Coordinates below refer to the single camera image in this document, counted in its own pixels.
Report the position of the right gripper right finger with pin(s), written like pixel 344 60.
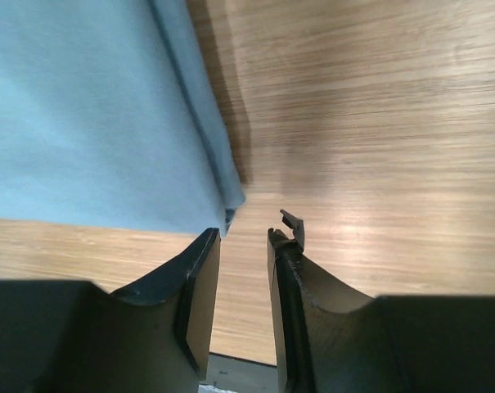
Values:
pixel 329 337

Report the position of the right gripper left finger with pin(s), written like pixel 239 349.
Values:
pixel 171 319

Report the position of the grey-blue t shirt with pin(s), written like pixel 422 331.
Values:
pixel 108 119

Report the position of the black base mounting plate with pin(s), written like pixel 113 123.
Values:
pixel 231 374

